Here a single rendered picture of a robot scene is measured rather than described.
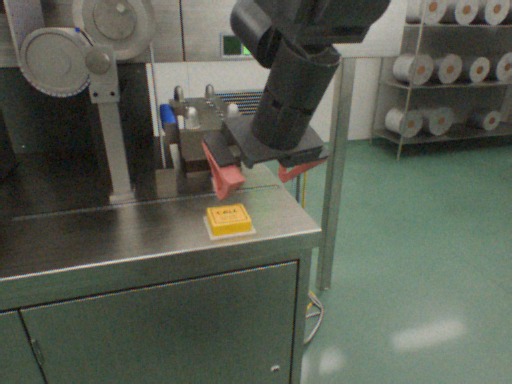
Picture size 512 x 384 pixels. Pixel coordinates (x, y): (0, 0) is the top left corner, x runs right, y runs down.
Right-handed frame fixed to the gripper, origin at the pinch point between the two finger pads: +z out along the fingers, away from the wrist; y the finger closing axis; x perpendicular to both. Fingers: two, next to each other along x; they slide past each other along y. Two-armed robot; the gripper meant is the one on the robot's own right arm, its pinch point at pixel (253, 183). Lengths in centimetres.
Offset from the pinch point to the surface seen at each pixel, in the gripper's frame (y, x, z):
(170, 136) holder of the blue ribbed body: -3.6, -32.7, 23.0
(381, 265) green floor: -128, -1, 121
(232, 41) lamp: -34, -62, 18
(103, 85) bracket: 9.6, -35.8, 10.0
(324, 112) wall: -250, -177, 175
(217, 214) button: -2.3, -7.2, 18.2
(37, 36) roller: 18, -48, 7
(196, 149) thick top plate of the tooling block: -7.2, -26.5, 21.9
